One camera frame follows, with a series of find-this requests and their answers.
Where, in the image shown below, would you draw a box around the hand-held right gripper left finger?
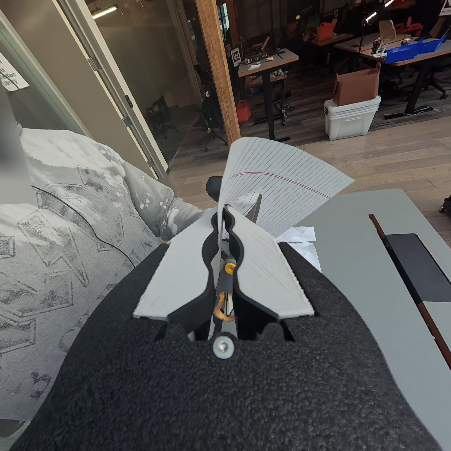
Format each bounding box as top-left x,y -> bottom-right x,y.
132,210 -> 221,341

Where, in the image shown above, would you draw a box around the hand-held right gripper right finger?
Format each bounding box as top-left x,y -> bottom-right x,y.
223,204 -> 315,340

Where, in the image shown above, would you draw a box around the grey orange scissors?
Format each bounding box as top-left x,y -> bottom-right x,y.
211,192 -> 263,341

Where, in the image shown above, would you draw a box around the cut lined paper piece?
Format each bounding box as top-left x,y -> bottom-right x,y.
298,242 -> 322,272
282,225 -> 316,244

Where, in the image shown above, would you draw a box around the lined paper sheet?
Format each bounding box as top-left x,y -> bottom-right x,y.
217,137 -> 354,261

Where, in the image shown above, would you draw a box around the person's left forearm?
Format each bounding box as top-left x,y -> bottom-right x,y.
123,160 -> 216,242

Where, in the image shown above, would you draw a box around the grey standing desk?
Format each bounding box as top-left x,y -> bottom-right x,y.
238,48 -> 299,141

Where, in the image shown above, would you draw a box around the red gas can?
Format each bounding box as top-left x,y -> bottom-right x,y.
235,100 -> 252,124

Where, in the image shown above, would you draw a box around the black office chair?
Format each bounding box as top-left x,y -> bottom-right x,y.
197,67 -> 229,152

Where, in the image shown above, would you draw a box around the person's grey hooded sweatshirt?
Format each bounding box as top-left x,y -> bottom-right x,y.
0,128 -> 170,423

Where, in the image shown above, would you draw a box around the glass door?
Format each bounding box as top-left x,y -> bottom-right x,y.
53,0 -> 208,177

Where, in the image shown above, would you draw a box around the white lidded storage bins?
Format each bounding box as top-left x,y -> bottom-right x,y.
324,95 -> 382,141

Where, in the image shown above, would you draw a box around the brown cardboard box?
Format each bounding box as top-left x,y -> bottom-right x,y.
332,63 -> 382,107

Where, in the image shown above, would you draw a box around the orange bag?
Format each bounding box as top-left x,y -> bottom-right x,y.
316,20 -> 338,42

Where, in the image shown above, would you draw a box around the ceiling tube light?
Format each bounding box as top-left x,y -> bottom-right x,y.
91,4 -> 118,20

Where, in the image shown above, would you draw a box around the blue plastic tray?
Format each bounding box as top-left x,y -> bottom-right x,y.
385,37 -> 448,65

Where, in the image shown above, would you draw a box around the thin black cable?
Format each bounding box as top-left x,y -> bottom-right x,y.
32,185 -> 136,268

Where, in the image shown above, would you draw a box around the wooden support post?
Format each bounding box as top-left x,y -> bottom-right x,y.
195,0 -> 241,146

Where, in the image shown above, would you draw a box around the flat desk cable lid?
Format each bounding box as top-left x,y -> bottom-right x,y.
383,233 -> 451,303

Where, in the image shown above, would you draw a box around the white wall sign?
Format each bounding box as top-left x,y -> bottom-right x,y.
0,53 -> 30,92

